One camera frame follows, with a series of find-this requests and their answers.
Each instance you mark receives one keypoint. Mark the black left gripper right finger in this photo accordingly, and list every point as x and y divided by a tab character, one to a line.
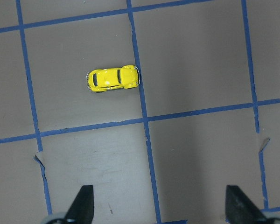
239	209

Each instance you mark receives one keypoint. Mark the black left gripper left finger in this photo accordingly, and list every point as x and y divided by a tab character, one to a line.
82	209

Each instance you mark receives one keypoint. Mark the yellow toy beetle car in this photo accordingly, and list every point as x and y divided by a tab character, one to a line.
102	80

